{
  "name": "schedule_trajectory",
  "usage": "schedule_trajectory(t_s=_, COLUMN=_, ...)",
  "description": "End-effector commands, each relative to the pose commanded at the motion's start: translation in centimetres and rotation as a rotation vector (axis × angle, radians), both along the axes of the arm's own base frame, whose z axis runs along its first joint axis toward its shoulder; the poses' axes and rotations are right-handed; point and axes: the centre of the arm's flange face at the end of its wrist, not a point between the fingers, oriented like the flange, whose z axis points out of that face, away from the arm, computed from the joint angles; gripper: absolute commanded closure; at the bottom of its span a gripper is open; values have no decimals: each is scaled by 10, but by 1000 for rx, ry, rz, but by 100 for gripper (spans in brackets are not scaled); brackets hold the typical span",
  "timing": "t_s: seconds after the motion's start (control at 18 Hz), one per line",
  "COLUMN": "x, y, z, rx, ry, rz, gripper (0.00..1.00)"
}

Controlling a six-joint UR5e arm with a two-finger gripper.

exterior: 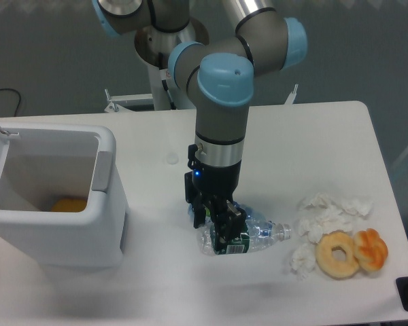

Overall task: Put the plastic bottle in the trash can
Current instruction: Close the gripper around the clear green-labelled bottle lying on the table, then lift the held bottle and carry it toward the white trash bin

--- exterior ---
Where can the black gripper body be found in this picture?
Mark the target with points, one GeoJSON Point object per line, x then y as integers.
{"type": "Point", "coordinates": [214, 187]}

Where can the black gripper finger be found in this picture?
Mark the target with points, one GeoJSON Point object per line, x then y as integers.
{"type": "Point", "coordinates": [200, 214]}
{"type": "Point", "coordinates": [231, 236]}

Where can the crushed clear plastic bottle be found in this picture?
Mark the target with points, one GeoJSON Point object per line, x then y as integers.
{"type": "Point", "coordinates": [257, 235]}

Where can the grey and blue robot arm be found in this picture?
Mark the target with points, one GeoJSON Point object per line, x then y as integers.
{"type": "Point", "coordinates": [218, 80]}

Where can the orange item inside trash can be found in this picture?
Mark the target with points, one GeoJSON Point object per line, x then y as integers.
{"type": "Point", "coordinates": [69, 205]}

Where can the white trash can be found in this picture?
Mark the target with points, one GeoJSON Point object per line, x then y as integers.
{"type": "Point", "coordinates": [43, 163]}

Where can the crumpled white tissue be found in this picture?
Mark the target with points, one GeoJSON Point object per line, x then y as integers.
{"type": "Point", "coordinates": [323, 214]}

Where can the orange glazed twisted bread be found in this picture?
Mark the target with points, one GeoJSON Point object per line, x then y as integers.
{"type": "Point", "coordinates": [370, 250]}

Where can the plain ring donut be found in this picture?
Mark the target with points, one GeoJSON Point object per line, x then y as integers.
{"type": "Point", "coordinates": [335, 255]}

